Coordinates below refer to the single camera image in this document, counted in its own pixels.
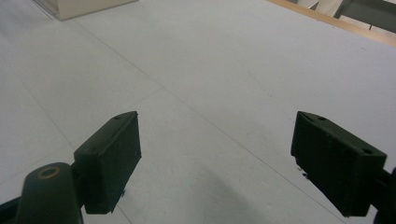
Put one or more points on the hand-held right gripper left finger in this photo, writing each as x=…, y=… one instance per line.
x=107, y=161

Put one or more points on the beige box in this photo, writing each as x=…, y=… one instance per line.
x=81, y=6

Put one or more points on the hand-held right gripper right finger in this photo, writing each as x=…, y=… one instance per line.
x=336, y=165

